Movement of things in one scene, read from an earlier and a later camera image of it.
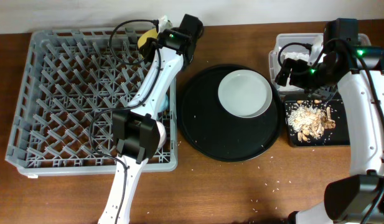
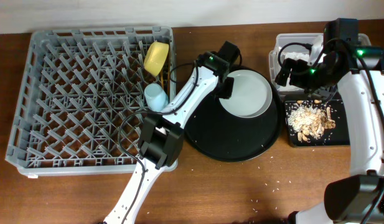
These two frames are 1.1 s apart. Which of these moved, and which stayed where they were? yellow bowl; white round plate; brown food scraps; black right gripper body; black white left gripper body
Moved: yellow bowl; black white left gripper body
Stayed: black right gripper body; white round plate; brown food scraps
